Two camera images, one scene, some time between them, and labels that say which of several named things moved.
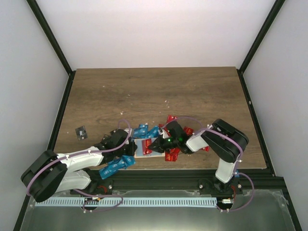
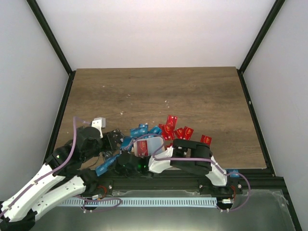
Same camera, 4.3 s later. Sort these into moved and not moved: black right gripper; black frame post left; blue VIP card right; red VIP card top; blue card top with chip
Moved: black right gripper
Not moved: blue VIP card right; black frame post left; red VIP card top; blue card top with chip
